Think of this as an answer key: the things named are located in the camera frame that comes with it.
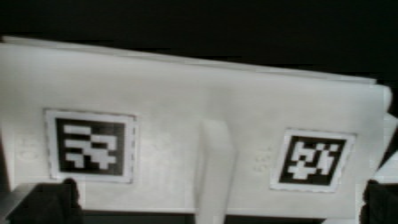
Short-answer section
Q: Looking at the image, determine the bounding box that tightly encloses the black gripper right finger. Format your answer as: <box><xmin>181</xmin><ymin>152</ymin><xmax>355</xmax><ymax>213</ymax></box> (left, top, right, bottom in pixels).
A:
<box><xmin>359</xmin><ymin>180</ymin><xmax>398</xmax><ymax>224</ymax></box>

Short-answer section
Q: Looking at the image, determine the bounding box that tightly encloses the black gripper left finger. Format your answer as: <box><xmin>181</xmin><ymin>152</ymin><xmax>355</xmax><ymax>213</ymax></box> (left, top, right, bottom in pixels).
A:
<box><xmin>0</xmin><ymin>178</ymin><xmax>83</xmax><ymax>224</ymax></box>

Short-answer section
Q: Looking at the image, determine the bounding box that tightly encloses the white cabinet body box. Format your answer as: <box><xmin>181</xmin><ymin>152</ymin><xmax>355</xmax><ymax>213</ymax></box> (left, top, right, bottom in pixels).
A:
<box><xmin>373</xmin><ymin>114</ymin><xmax>398</xmax><ymax>184</ymax></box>

